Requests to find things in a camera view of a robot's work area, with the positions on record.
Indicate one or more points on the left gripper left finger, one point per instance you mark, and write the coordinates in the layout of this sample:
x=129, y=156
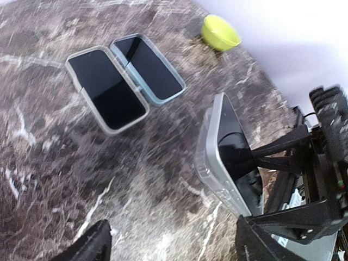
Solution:
x=94, y=244

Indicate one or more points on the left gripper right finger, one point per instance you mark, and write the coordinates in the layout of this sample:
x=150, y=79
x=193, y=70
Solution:
x=253, y=243

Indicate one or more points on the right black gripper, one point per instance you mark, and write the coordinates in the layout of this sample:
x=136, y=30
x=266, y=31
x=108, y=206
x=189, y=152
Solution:
x=318, y=156

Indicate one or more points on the white phone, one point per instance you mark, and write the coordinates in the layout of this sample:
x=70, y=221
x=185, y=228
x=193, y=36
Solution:
x=234, y=176

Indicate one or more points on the clear white phone case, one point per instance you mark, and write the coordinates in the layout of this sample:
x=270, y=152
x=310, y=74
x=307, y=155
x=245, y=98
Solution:
x=107, y=89

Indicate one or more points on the light blue phone case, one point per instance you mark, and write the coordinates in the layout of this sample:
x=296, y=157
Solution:
x=148, y=68

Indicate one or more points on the transparent clear phone case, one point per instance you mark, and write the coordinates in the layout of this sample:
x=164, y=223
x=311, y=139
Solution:
x=209, y=168

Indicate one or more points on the green bowl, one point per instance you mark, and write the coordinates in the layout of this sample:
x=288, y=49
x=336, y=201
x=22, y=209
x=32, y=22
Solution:
x=219, y=34

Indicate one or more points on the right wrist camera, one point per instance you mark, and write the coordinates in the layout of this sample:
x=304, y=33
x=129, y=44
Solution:
x=330, y=106

